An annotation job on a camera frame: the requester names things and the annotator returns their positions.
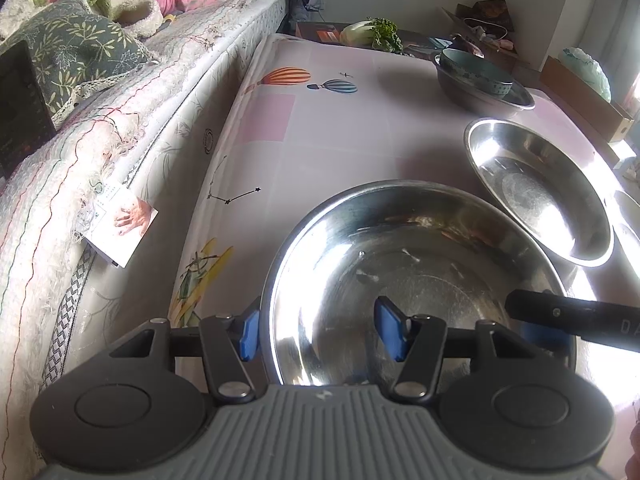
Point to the bok choy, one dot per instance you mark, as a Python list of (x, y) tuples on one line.
[(365, 32)]

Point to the teal ceramic bowl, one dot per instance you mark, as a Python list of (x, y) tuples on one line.
[(480, 77)]

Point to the white quilted mattress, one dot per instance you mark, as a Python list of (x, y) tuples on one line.
[(175, 85)]

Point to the white plush toy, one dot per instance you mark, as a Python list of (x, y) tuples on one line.
[(130, 2)]

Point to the steel bowl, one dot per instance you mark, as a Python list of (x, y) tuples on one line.
[(470, 100)]

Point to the red onion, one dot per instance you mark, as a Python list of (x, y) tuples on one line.
[(472, 46)]

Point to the large steel deep plate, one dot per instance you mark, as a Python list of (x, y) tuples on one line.
[(540, 185)]

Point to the small pink object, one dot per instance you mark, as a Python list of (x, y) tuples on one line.
[(506, 45)]

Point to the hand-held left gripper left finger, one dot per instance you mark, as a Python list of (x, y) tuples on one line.
[(248, 335)]

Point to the long wooden box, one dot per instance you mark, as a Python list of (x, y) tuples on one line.
[(575, 90)]

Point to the green leaf pillow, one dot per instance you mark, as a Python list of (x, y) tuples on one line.
[(75, 45)]

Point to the cardboard box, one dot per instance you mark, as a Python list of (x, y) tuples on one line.
[(462, 17)]

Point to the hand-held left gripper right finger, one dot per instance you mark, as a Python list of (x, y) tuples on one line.
[(390, 327)]

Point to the grey curtain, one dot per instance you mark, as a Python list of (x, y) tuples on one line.
[(605, 10)]

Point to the printed paper card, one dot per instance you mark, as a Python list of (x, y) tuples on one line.
[(125, 230)]

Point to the brown paper bag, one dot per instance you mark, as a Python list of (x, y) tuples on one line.
[(492, 10)]

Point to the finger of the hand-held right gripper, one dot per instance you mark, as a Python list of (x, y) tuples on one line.
[(575, 315)]

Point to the pink printed tablecloth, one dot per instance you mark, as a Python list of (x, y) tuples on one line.
[(325, 135)]

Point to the small yellow object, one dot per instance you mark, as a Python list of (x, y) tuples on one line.
[(167, 19)]

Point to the pale green plastic bag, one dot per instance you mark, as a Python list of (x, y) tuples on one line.
[(585, 65)]

